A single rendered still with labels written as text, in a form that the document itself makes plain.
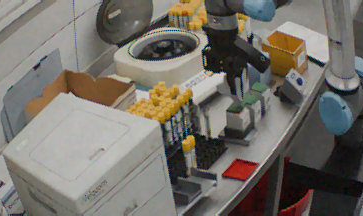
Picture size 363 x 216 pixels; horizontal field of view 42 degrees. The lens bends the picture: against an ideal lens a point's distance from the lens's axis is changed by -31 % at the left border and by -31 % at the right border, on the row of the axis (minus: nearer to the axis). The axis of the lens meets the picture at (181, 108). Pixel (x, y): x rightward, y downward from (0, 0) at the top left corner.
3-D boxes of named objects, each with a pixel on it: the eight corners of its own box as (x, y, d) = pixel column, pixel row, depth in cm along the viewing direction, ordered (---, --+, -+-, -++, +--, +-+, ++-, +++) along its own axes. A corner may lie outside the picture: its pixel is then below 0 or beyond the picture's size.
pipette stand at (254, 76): (266, 100, 169) (264, 68, 164) (244, 96, 172) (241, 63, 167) (276, 83, 176) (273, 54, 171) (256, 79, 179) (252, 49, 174)
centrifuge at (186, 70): (184, 120, 165) (178, 76, 159) (107, 89, 183) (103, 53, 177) (241, 79, 180) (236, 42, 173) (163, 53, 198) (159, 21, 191)
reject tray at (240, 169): (245, 181, 140) (245, 179, 139) (221, 176, 143) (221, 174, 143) (259, 165, 145) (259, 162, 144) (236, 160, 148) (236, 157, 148)
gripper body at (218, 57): (218, 59, 153) (212, 17, 146) (249, 66, 148) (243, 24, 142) (203, 73, 147) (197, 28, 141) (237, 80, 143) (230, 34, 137)
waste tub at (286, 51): (296, 82, 176) (294, 54, 171) (263, 71, 183) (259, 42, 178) (308, 65, 185) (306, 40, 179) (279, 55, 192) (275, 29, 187)
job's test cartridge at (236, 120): (243, 138, 153) (242, 115, 150) (226, 134, 155) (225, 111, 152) (250, 129, 156) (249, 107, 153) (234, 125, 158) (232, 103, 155)
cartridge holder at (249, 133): (249, 145, 152) (249, 133, 150) (217, 139, 157) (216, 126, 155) (258, 133, 156) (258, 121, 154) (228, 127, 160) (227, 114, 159)
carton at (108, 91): (93, 184, 144) (78, 134, 136) (32, 150, 159) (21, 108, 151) (146, 136, 161) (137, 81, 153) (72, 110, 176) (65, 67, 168)
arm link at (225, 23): (241, 9, 140) (227, 19, 134) (244, 25, 142) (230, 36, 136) (214, 4, 143) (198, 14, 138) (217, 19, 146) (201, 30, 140)
